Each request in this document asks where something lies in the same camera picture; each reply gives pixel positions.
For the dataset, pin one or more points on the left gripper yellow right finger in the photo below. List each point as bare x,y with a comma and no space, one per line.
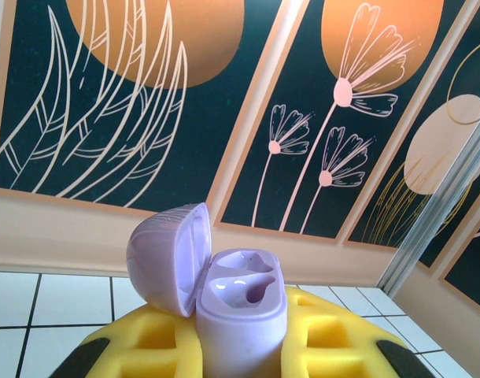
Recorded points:
334,338

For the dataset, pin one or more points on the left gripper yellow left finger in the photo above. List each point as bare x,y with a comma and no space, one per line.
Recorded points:
153,342

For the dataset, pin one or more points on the aluminium corner post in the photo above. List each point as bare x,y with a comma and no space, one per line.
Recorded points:
434,220

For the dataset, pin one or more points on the purple earbud charging case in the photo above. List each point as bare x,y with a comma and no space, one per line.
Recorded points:
240,323

